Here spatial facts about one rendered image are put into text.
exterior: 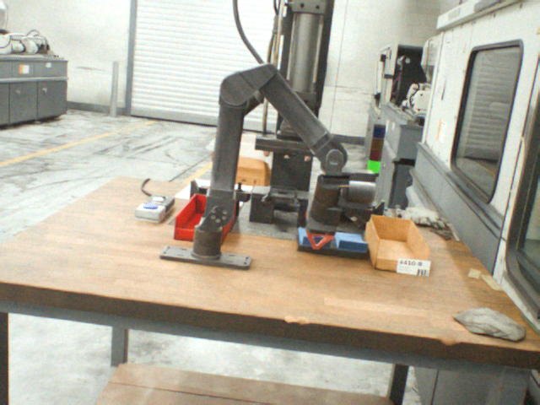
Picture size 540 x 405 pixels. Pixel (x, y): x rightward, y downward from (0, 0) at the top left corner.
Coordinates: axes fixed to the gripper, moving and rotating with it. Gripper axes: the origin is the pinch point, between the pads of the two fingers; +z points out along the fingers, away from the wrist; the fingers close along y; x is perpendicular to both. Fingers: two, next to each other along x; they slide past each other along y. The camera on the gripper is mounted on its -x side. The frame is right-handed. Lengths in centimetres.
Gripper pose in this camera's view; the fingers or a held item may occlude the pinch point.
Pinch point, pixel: (315, 240)
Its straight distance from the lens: 140.7
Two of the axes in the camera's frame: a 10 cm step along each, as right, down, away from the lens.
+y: 0.7, -6.8, 7.3
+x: -9.9, -1.2, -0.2
